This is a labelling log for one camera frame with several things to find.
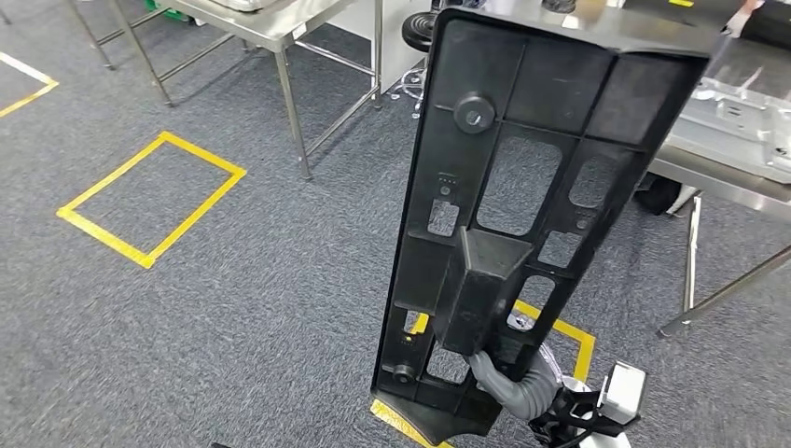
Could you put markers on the green plastic crate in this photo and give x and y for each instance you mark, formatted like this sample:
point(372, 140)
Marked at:
point(167, 9)

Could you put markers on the stainless steel side table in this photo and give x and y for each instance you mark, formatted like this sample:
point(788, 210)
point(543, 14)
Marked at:
point(259, 21)

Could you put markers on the stamped sheet metal panel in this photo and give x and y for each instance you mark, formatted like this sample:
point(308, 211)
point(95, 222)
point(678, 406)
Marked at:
point(729, 123)

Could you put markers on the black plastic plate holder part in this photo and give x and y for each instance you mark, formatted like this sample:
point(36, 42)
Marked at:
point(556, 80)

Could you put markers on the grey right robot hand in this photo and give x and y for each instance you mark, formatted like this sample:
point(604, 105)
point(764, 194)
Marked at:
point(531, 396)

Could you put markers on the stainless steel workbench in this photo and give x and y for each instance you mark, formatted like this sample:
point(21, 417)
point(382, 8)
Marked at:
point(710, 179)

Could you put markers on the person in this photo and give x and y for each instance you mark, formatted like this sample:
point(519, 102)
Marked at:
point(738, 21)

